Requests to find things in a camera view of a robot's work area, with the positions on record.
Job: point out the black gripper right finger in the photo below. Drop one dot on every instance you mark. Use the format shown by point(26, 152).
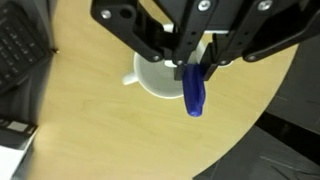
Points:
point(266, 30)

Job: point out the blue marker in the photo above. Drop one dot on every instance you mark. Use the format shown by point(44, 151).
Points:
point(194, 91)

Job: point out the white mug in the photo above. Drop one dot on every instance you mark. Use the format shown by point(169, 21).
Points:
point(156, 76)

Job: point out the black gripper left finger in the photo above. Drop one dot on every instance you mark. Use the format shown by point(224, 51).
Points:
point(140, 30)

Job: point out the black keyboard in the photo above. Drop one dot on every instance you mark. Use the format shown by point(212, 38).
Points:
point(18, 43)

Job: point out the white and black cardboard box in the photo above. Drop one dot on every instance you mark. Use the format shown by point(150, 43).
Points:
point(13, 146)

